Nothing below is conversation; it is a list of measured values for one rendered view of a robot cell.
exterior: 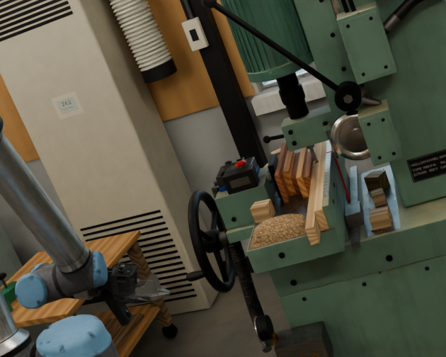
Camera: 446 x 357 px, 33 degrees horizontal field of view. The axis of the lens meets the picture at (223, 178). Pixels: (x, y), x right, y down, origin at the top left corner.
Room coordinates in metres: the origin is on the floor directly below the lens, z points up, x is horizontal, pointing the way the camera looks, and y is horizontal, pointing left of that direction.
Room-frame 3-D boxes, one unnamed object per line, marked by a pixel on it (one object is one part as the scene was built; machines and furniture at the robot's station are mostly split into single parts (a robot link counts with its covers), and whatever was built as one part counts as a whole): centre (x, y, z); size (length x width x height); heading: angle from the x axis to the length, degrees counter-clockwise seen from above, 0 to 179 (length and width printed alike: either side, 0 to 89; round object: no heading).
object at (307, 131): (1.81, -0.26, 1.03); 0.14 x 0.07 x 0.09; 74
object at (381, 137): (1.62, -0.37, 1.02); 0.09 x 0.07 x 0.12; 164
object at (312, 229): (1.76, -0.22, 0.92); 0.67 x 0.02 x 0.04; 164
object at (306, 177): (1.80, -0.21, 0.93); 0.19 x 0.02 x 0.05; 164
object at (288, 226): (1.57, -0.08, 0.92); 0.14 x 0.09 x 0.04; 74
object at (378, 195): (1.75, -0.35, 0.82); 0.03 x 0.03 x 0.03; 79
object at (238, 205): (1.84, -0.04, 0.91); 0.15 x 0.14 x 0.09; 164
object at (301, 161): (1.83, -0.20, 0.93); 0.23 x 0.01 x 0.06; 164
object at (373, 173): (1.85, -0.38, 0.82); 0.04 x 0.04 x 0.04; 40
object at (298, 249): (1.81, -0.12, 0.87); 0.61 x 0.30 x 0.06; 164
